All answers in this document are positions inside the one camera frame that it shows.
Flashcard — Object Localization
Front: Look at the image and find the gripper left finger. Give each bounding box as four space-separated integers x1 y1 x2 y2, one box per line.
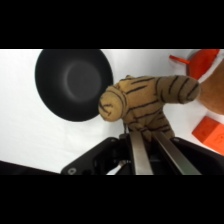
128 130 155 176

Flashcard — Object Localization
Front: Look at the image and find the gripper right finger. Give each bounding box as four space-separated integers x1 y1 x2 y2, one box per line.
152 131 203 176

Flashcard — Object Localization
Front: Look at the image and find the striped tiger plush toy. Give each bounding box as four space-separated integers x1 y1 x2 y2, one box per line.
97 74 202 141

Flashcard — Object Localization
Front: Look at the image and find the black bowl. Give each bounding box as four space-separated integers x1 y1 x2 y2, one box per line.
34 49 115 123

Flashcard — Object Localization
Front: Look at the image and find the orange cube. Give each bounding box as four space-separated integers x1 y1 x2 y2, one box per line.
191 115 224 157

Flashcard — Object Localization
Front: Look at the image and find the round brown plush toy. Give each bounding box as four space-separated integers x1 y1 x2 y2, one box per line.
168 49 224 116

